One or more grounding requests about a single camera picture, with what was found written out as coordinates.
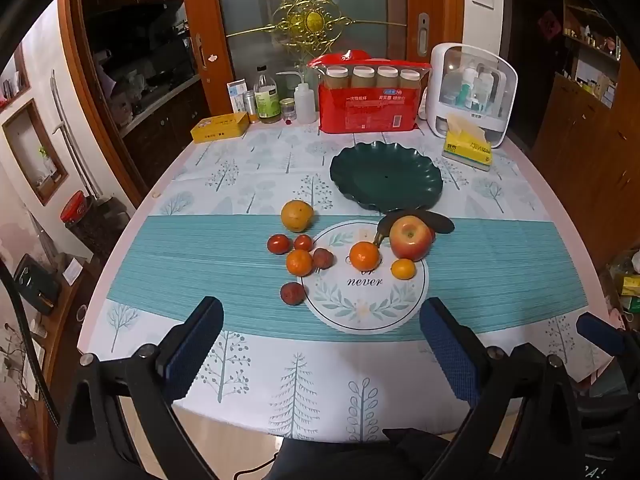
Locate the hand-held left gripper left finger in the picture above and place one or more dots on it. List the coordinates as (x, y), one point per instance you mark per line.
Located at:
(192, 355)

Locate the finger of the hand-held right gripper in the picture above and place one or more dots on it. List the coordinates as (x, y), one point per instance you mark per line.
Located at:
(600, 334)

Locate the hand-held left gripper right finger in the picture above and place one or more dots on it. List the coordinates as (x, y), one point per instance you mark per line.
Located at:
(450, 355)

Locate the small yellow orange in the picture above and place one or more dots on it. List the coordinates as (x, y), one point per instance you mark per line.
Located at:
(403, 269)

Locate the red lychee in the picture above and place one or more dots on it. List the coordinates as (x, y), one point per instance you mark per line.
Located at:
(291, 293)
(323, 258)

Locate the red apple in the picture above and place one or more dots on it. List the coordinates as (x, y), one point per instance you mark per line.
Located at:
(410, 237)

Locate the orange tangerine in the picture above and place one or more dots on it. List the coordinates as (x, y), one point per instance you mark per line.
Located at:
(364, 255)
(299, 262)

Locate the red cherry tomato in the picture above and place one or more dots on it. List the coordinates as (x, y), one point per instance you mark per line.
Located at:
(278, 244)
(302, 242)

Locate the large yellow orange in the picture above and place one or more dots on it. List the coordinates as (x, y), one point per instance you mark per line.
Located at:
(297, 216)

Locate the dark green scalloped plate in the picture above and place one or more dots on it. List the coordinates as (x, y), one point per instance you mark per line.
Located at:
(385, 175)

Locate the tree print tablecloth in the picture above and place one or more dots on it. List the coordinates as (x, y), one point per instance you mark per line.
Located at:
(200, 260)

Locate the person's dark clothing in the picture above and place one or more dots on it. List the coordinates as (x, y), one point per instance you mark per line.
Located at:
(360, 460)

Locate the black device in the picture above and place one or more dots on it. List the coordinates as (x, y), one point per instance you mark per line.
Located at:
(35, 282)

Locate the wooden cabinet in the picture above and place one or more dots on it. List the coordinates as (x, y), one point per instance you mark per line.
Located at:
(590, 150)

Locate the red lidded jar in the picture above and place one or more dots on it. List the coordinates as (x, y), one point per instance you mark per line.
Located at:
(75, 207)

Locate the yellow tissue pack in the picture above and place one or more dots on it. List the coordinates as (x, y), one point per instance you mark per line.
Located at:
(467, 150)

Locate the dark kitchen cabinet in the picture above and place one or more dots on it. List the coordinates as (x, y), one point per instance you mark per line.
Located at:
(160, 130)

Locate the yellow tin box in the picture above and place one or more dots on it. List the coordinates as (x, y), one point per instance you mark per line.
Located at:
(220, 127)

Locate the small metal can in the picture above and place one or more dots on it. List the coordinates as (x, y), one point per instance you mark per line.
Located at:
(249, 102)

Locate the red paper cup package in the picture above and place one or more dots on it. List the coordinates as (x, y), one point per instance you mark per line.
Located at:
(367, 107)

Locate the glass bottle green label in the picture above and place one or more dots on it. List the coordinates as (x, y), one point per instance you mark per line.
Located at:
(267, 102)

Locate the blue white carton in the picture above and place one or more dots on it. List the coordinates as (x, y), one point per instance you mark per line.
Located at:
(236, 95)

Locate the small glass jar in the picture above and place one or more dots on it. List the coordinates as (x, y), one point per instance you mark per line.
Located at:
(287, 109)

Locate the white storage box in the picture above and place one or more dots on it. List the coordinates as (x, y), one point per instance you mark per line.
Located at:
(475, 85)

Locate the white squeeze bottle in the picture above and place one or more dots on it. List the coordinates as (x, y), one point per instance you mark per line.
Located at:
(305, 105)

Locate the gold door ornament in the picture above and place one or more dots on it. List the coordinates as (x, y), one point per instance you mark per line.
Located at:
(313, 21)

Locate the wooden framed glass door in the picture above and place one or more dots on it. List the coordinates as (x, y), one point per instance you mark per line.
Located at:
(250, 0)

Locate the wooden wall niche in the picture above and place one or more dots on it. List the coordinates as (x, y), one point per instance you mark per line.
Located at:
(30, 125)

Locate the red wall ornament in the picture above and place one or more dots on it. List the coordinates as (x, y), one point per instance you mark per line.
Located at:
(550, 25)

